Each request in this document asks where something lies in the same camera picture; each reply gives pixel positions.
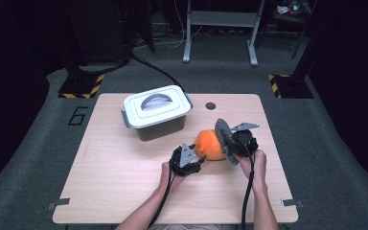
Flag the grey tape strip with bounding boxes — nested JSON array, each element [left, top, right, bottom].
[[47, 197, 71, 211], [281, 198, 304, 208]]

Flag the black stand with striped base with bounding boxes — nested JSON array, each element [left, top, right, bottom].
[[267, 0, 321, 100], [57, 0, 105, 100]]

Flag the left hand-held gripper black cable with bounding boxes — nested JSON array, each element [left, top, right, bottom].
[[148, 159, 175, 228]]

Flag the grey fuzzy cloth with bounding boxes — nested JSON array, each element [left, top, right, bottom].
[[214, 118, 240, 167]]

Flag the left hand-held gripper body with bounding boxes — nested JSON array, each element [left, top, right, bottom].
[[170, 143, 202, 177]]

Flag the orange plush toy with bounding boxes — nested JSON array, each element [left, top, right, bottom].
[[194, 128, 228, 162]]

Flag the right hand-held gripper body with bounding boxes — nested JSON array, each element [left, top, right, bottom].
[[230, 122, 261, 157]]

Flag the black floor cable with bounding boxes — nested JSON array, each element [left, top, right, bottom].
[[130, 54, 186, 94]]

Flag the white metal stand frame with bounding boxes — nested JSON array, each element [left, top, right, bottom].
[[182, 0, 266, 67]]

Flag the white box lid grey handle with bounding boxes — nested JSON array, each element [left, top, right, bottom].
[[120, 84, 194, 129]]

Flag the white floor cable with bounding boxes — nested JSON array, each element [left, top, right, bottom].
[[157, 0, 205, 50]]

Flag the dark cabinet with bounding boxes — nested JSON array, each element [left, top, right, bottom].
[[65, 0, 132, 65]]

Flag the colourful small things on rack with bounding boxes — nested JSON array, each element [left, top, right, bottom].
[[276, 0, 311, 16]]

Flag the person's right hand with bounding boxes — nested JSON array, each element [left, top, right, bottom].
[[238, 149, 267, 192]]

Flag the clear grey storage box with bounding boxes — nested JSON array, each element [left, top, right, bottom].
[[135, 114, 187, 143]]

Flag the person's left hand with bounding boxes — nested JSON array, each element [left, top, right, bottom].
[[159, 162, 185, 193]]

